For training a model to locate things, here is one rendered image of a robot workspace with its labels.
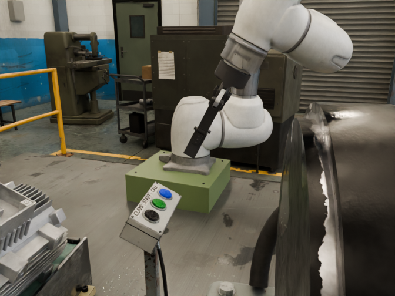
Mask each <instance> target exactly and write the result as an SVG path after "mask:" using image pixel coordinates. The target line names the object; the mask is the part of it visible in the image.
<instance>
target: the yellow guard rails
mask: <svg viewBox="0 0 395 296"><path fill-rule="evenodd" d="M48 72H52V81H53V91H54V97H55V106H56V110H55V111H53V112H49V113H44V114H42V115H38V116H34V117H30V118H28V119H24V120H20V121H18V122H15V123H11V124H9V125H6V126H2V127H0V132H2V131H4V130H8V129H11V128H13V127H16V126H19V125H22V124H25V123H29V122H32V121H34V120H38V119H42V118H45V117H48V116H52V115H55V114H56V115H57V120H58V129H59V138H60V144H61V153H60V154H58V155H57V154H56V156H63V157H70V156H72V155H74V153H72V152H71V153H67V152H66V144H65V135H64V129H63V120H62V111H61V101H60V95H59V86H58V76H57V70H56V68H49V69H39V70H29V71H24V72H15V73H5V74H0V79H4V78H12V77H17V76H26V75H34V74H39V73H48Z"/></svg>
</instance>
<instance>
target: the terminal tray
mask: <svg viewBox="0 0 395 296"><path fill-rule="evenodd" d="M24 201H29V203H28V204H25V203H24ZM35 206H36V202H35V201H33V200H31V199H29V198H27V197H25V196H24V195H22V194H20V193H18V192H17V191H15V190H13V189H11V188H9V187H7V186H6V185H4V184H2V183H0V255H1V252H2V250H4V251H6V250H7V247H8V246H9V247H12V244H13V242H14V243H17V242H18V239H20V240H21V239H22V237H23V235H25V236H27V234H28V231H29V226H30V224H31V220H32V218H33V214H34V211H35Z"/></svg>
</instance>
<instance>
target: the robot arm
mask: <svg viewBox="0 0 395 296"><path fill-rule="evenodd" d="M300 1H301V0H240V2H239V10H238V13H237V15H236V19H235V24H234V27H233V29H232V32H231V34H230V35H229V38H228V40H227V42H226V44H225V46H224V50H223V52H222V53H221V57H222V58H223V59H224V60H223V59H221V60H220V62H219V64H218V66H217V68H216V70H215V76H216V77H217V78H218V79H220V80H221V81H222V84H221V85H220V86H219V85H217V86H216V87H215V88H214V91H213V95H212V97H211V98H210V100H208V99H206V98H204V97H202V96H189V97H184V98H182V99H181V100H180V102H179V103H178V105H177V107H176V109H175V111H174V114H173V118H172V127H171V145H172V152H171V154H160V155H159V161H162V162H166V163H167V164H166V165H164V166H163V170H164V171H178V172H184V173H194V174H201V175H204V176H207V175H209V173H210V168H211V167H212V165H213V163H215V162H216V158H215V157H211V156H210V150H212V149H215V148H217V147H223V148H241V147H250V146H255V145H257V144H260V143H263V142H264V141H266V140H267V139H268V138H269V137H270V135H271V133H272V129H273V122H272V118H271V116H270V114H269V112H268V111H267V110H266V109H264V108H263V102H262V100H261V98H260V97H259V96H258V95H257V88H258V83H259V73H260V66H261V64H262V62H263V60H264V59H265V57H266V56H267V53H268V51H269V50H270V49H274V50H276V51H279V52H281V53H283V54H284V55H286V56H287V57H288V58H289V59H291V60H293V61H294V62H296V63H298V64H300V65H302V66H304V67H305V68H308V69H310V70H313V71H315V72H320V73H334V72H337V71H338V70H340V69H342V68H343V67H345V66H346V65H347V63H348V62H349V60H350V58H351V56H352V52H353V44H352V42H351V39H350V38H349V36H348V34H347V33H346V32H345V31H344V30H343V29H342V28H340V27H339V26H337V24H336V23H335V22H334V21H333V20H331V19H330V18H328V17H327V16H325V15H323V14H321V13H320V12H317V11H315V10H313V9H306V8H305V7H304V6H303V5H302V4H300ZM230 88H231V92H230Z"/></svg>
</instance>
